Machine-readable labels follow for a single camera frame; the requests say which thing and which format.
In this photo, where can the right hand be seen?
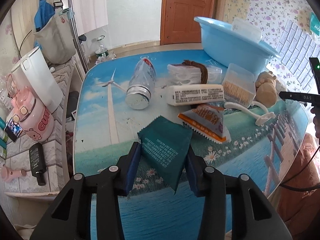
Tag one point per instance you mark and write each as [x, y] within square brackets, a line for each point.
[316, 120]

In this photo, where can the light blue plastic basin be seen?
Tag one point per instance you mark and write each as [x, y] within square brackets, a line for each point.
[225, 46]

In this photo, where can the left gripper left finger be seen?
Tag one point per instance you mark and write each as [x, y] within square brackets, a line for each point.
[116, 180]

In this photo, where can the clear toothpick box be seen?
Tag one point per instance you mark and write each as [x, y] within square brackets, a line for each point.
[239, 85]

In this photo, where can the smartphone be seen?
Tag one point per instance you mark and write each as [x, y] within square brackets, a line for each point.
[13, 130]

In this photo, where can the white electric kettle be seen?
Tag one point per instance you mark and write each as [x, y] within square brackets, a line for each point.
[32, 71]

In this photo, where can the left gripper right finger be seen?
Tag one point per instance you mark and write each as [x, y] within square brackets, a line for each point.
[208, 182]

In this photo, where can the white rectangular package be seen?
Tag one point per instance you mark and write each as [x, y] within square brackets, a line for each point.
[194, 94]

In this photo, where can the water bottle on floor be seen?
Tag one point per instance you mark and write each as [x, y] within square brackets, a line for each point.
[101, 50]

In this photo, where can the black cosmetic bottle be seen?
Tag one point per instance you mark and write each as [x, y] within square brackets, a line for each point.
[37, 163]

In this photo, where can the pink handheld device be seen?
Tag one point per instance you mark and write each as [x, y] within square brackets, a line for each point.
[8, 174]

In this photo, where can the white razor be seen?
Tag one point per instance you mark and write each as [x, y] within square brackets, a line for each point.
[259, 119]

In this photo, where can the pink cartoon cup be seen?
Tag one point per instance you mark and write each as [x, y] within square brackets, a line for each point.
[32, 115]

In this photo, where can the orange snack packet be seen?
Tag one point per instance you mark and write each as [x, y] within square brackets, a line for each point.
[207, 120]

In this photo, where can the floss box with hair tie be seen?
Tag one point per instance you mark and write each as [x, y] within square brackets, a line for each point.
[191, 72]

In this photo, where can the wooden door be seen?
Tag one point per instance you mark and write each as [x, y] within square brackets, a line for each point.
[177, 20]

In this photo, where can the grey tote bag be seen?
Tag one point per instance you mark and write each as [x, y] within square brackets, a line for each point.
[56, 38]

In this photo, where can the metal rack pole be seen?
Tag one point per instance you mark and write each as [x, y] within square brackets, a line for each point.
[71, 17]

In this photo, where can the green foil packet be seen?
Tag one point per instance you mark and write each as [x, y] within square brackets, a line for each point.
[165, 146]

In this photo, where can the blue hanging bag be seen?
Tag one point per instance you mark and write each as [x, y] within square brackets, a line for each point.
[44, 13]

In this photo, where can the clear plastic box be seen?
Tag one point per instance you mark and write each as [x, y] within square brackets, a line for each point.
[246, 29]

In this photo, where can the clear bottle silver cap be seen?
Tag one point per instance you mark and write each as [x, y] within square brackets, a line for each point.
[141, 85]

